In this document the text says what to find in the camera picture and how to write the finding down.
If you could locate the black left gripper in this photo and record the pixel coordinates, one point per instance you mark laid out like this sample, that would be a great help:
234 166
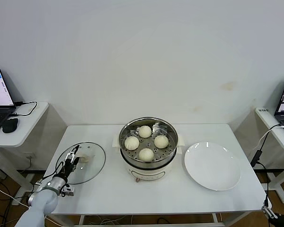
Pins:
68 169

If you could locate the white steamed baozi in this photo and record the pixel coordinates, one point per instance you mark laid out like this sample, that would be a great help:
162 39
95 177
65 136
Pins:
161 141
146 154
131 143
145 131

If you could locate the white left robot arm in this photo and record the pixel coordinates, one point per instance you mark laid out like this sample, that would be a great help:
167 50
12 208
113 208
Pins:
45 201

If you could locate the stainless steel steamer basket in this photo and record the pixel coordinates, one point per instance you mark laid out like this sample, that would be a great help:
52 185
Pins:
137 160

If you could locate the white floor power strip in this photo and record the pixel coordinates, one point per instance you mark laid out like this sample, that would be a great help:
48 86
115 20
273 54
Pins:
32 177

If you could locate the black power adapter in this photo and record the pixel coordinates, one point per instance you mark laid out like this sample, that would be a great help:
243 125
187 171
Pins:
256 157

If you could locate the black computer mouse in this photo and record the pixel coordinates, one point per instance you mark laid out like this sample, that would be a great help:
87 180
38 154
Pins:
10 125

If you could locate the white round plate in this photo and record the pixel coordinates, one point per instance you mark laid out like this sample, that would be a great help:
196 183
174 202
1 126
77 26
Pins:
210 165

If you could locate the white electric cooker pot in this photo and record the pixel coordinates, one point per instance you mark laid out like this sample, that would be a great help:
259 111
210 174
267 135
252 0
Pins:
151 172

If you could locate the open laptop white screen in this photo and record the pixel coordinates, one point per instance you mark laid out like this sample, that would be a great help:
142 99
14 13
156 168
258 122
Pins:
0 89

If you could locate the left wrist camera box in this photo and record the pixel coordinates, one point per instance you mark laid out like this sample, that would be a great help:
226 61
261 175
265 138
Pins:
68 190

